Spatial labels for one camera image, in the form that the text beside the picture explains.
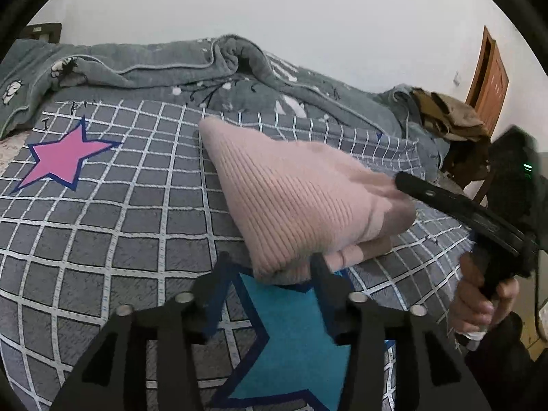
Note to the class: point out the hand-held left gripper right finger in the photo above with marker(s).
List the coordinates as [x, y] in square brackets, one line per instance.
[327, 308]

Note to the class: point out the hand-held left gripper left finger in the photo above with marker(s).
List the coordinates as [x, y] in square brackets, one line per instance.
[216, 293]

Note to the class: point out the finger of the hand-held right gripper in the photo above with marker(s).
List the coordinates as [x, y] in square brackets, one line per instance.
[432, 195]

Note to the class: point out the pink knitted sweater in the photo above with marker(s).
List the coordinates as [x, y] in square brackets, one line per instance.
[299, 205]

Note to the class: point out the person's right forearm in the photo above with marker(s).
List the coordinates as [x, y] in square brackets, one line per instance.
[505, 368]

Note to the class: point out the brown clothes pile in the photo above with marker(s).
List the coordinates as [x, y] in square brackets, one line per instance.
[449, 115]

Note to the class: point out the person's right hand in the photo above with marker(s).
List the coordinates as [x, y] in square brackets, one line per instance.
[469, 304]

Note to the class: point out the dark wooden chair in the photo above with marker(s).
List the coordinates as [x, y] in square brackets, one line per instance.
[469, 167]

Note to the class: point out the grey plaid star bed cover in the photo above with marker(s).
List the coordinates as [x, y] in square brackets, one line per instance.
[120, 222]

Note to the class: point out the brown wooden door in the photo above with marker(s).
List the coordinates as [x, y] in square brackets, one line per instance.
[488, 79]

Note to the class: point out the grey-green printed blanket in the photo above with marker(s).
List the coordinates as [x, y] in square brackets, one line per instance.
[192, 72]

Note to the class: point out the floral bed sheet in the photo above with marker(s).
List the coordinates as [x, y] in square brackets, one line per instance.
[10, 147]

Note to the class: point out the dark wooden headboard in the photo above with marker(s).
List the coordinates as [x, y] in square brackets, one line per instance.
[43, 32]

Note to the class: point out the white wall switch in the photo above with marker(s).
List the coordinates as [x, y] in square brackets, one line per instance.
[456, 78]

